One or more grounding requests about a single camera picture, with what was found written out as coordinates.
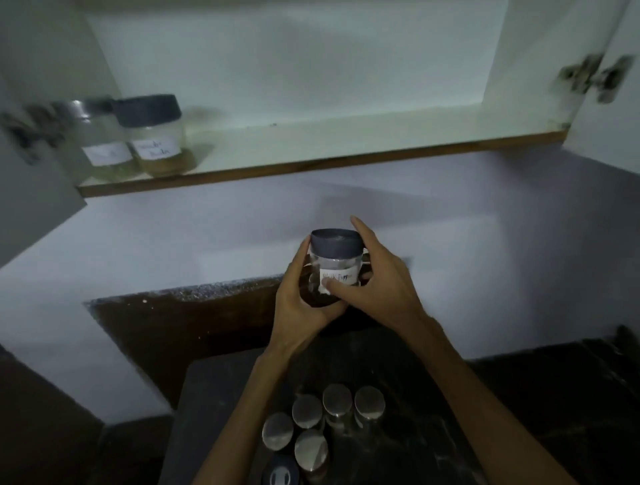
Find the person's right hand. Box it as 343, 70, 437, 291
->
320, 216, 442, 343

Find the person's left hand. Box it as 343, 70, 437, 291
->
267, 238, 351, 356

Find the dark-lidded jar of dark spice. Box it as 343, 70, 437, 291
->
300, 229, 367, 308

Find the person's left forearm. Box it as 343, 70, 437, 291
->
192, 345, 296, 485

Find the person's right forearm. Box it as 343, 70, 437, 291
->
400, 320, 578, 485

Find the small silver-lidded spice jar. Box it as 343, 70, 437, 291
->
322, 383, 354, 426
261, 412, 295, 453
291, 394, 324, 431
353, 385, 387, 426
293, 429, 330, 474

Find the dark lid with white print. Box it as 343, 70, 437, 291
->
262, 454, 302, 485

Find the dark-lidded jar of yellow spice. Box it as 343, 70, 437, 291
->
115, 94, 197, 177

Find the silver-lidded labelled glass jar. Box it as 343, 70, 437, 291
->
56, 99, 144, 182

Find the white cabinet door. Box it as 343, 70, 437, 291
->
562, 0, 640, 175
0, 75, 89, 268

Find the metal cabinet hinge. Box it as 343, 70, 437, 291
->
0, 102, 67, 166
556, 52, 637, 105

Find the white wall cabinet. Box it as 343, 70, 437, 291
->
0, 0, 632, 199

